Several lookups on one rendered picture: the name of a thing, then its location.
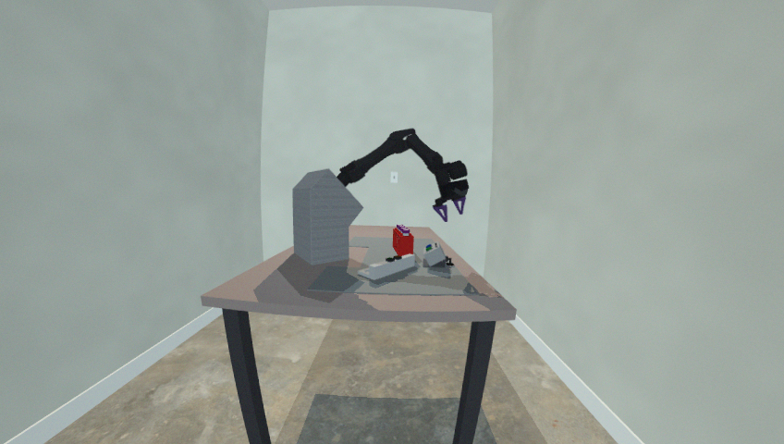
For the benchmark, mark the grey flat mat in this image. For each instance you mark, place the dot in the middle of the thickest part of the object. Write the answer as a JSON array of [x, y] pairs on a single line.
[[416, 280]]

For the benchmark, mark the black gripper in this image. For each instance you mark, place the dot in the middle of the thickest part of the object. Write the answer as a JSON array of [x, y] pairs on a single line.
[[455, 198]]

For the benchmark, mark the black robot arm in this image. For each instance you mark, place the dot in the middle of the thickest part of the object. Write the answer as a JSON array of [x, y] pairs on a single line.
[[395, 145]]

